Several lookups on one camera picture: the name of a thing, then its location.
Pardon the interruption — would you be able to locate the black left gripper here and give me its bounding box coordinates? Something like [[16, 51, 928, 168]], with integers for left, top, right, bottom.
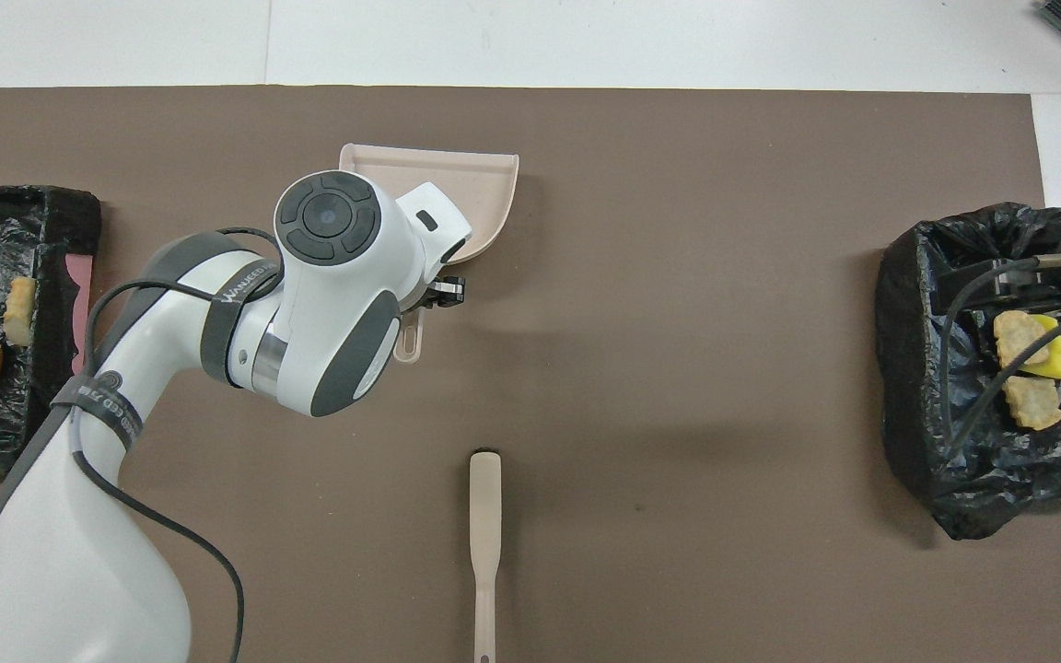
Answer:
[[418, 276, 467, 310]]

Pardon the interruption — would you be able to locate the striped orange croissant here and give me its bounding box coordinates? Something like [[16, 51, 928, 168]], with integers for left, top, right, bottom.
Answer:
[[993, 309, 1052, 369], [3, 277, 38, 348]]

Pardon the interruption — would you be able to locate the beige plastic dustpan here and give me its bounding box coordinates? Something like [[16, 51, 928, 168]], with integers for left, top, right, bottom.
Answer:
[[338, 143, 520, 365]]

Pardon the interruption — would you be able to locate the pale bread chunk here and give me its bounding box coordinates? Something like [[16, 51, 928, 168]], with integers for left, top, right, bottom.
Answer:
[[1000, 373, 1061, 432]]

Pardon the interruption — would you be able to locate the beige hand brush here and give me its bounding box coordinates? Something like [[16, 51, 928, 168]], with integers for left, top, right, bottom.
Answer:
[[469, 450, 503, 663]]

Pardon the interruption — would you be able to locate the bin covered by black bag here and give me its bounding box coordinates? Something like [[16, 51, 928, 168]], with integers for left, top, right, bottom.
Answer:
[[874, 202, 1061, 541]]

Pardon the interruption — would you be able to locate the brown table mat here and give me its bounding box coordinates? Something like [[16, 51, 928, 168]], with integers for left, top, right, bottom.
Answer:
[[0, 86, 1061, 663]]

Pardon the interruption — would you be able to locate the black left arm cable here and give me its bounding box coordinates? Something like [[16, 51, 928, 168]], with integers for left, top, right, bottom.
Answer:
[[70, 227, 285, 663]]

